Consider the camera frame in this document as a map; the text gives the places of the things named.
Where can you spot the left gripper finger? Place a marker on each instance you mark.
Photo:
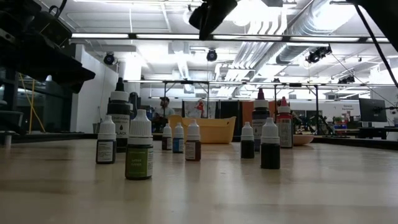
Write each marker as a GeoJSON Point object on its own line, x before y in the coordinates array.
{"type": "Point", "coordinates": [63, 73]}
{"type": "Point", "coordinates": [87, 75]}

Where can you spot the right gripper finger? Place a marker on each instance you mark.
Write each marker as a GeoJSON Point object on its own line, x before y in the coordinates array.
{"type": "Point", "coordinates": [219, 18]}
{"type": "Point", "coordinates": [206, 21]}

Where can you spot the small dark dropper bottle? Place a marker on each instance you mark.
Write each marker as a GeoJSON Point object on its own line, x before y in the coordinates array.
{"type": "Point", "coordinates": [270, 155]}
{"type": "Point", "coordinates": [106, 149]}
{"type": "Point", "coordinates": [247, 149]}

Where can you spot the large purple food colouring bottle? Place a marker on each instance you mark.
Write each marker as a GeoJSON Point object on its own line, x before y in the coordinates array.
{"type": "Point", "coordinates": [260, 109]}

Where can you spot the small green dropper bottle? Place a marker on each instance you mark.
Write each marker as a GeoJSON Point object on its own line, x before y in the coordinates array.
{"type": "Point", "coordinates": [139, 161]}

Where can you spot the small brown dropper bottle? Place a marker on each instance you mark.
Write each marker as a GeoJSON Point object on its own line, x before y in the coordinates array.
{"type": "Point", "coordinates": [167, 141]}
{"type": "Point", "coordinates": [193, 149]}

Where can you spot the yellow plastic bin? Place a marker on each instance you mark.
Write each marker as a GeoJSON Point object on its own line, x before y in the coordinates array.
{"type": "Point", "coordinates": [217, 130]}

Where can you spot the small blue dropper bottle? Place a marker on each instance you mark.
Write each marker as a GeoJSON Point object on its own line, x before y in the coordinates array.
{"type": "Point", "coordinates": [178, 144]}

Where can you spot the large red food colouring bottle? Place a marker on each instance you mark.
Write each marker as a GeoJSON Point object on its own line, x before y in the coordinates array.
{"type": "Point", "coordinates": [284, 130]}

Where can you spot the large blue food colouring bottle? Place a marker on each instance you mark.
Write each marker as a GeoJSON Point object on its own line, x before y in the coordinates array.
{"type": "Point", "coordinates": [133, 102]}

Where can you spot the black ceiling spotlight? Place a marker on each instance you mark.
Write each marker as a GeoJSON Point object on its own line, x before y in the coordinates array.
{"type": "Point", "coordinates": [346, 79]}
{"type": "Point", "coordinates": [211, 55]}
{"type": "Point", "coordinates": [317, 53]}
{"type": "Point", "coordinates": [109, 58]}

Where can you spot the yellow background stand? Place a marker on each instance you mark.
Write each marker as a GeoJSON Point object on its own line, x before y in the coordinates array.
{"type": "Point", "coordinates": [32, 102]}

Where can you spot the grey trash can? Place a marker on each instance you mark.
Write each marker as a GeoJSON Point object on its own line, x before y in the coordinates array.
{"type": "Point", "coordinates": [96, 128]}

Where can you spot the red background object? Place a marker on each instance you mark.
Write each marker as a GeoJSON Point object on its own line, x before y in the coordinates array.
{"type": "Point", "coordinates": [200, 107]}

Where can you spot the person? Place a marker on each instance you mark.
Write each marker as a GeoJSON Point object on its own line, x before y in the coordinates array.
{"type": "Point", "coordinates": [164, 112]}

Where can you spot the black cabinet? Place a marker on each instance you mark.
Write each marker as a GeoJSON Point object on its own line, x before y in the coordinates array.
{"type": "Point", "coordinates": [228, 109]}

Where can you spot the orange partition panel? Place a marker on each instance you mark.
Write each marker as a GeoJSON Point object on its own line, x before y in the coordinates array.
{"type": "Point", "coordinates": [246, 110]}

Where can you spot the black overhead crossbar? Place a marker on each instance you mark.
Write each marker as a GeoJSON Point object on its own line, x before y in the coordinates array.
{"type": "Point", "coordinates": [364, 39]}

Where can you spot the black computer monitor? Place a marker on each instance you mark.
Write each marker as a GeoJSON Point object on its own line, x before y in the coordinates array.
{"type": "Point", "coordinates": [373, 110]}

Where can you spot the dark background desk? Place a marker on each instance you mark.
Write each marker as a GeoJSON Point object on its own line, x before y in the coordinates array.
{"type": "Point", "coordinates": [376, 132]}

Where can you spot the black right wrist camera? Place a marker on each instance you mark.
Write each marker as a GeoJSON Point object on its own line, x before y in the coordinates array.
{"type": "Point", "coordinates": [197, 17]}

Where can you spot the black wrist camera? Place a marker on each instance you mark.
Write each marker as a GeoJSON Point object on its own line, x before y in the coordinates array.
{"type": "Point", "coordinates": [197, 17]}
{"type": "Point", "coordinates": [51, 28]}

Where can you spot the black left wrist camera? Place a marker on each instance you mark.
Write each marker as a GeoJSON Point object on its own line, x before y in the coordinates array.
{"type": "Point", "coordinates": [51, 28]}

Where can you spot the black background workstation frame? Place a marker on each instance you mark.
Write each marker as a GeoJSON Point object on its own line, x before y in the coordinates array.
{"type": "Point", "coordinates": [295, 84]}
{"type": "Point", "coordinates": [186, 82]}

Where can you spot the silver ventilation duct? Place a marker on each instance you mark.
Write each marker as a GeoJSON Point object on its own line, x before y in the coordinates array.
{"type": "Point", "coordinates": [311, 21]}

